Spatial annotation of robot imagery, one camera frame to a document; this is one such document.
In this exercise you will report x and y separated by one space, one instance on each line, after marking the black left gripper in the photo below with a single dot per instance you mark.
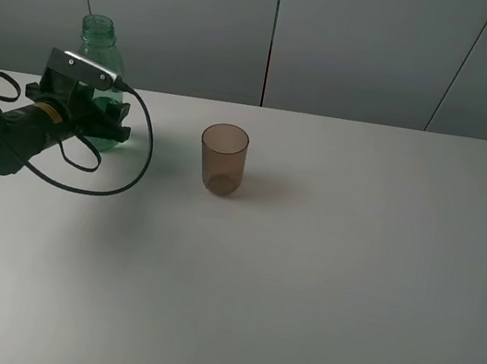
73 102

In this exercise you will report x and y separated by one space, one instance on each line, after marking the green transparent water bottle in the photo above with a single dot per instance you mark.
99 45

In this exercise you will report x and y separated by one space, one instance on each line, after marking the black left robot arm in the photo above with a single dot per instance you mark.
47 113

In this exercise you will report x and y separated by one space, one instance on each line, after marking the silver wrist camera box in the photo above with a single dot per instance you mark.
80 69

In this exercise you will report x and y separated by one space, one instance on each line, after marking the pink translucent plastic cup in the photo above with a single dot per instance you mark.
224 152

